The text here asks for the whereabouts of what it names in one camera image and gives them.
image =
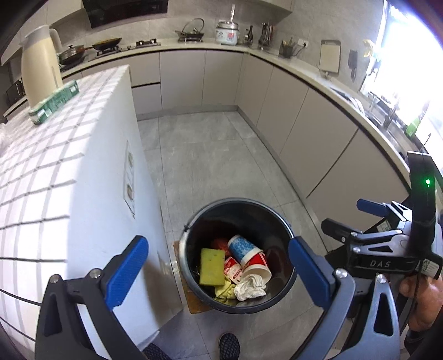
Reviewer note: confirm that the yellow green sponge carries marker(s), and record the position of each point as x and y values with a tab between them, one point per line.
212	267

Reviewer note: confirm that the black lidded wok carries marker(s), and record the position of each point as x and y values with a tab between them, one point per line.
73	54

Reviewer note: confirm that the beige thermos jug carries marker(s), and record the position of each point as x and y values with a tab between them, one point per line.
40	70

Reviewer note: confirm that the right hand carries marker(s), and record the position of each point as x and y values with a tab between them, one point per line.
428	298

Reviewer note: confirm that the black microwave oven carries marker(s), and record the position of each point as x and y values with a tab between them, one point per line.
15	92

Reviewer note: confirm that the white tissue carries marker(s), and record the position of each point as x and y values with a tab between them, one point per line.
251	286

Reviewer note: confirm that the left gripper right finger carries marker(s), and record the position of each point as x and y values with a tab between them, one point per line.
314	271

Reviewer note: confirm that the red white paper cup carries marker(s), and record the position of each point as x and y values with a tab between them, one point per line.
257	265

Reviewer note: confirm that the black shoe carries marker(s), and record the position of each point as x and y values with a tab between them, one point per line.
229	347

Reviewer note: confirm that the red white small packet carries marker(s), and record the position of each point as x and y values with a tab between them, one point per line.
233	270

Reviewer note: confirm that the red plastic bag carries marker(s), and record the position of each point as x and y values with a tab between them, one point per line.
222	245

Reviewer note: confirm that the black trash bin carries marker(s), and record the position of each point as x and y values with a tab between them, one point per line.
256	222

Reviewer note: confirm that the blue white paper cup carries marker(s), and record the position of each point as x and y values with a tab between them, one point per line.
242	250

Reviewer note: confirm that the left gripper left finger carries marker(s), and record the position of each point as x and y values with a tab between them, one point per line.
121	272

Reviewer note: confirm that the black range hood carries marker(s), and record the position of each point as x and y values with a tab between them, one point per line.
102	12

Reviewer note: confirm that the white cutting board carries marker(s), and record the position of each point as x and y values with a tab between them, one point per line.
330	56

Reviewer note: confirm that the green white carton box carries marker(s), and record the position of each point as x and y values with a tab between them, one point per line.
43	110

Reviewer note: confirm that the yellow cloth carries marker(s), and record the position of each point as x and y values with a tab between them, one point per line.
225	293

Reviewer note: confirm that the white rice cooker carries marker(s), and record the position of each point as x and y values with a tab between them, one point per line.
227	31

